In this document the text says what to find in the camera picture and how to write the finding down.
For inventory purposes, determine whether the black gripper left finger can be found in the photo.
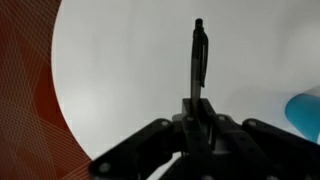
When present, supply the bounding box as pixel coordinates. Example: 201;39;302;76
88;98;219;180

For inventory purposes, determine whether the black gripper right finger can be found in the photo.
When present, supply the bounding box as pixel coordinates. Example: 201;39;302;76
199;98;320;180

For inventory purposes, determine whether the black pen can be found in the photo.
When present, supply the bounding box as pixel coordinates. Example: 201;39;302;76
189;17;210;102

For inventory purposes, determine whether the blue plastic cup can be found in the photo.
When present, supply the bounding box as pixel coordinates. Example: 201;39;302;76
284;85;320;145

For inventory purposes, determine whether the orange patterned corner sofa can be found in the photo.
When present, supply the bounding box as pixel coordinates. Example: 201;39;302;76
0;0;95;180

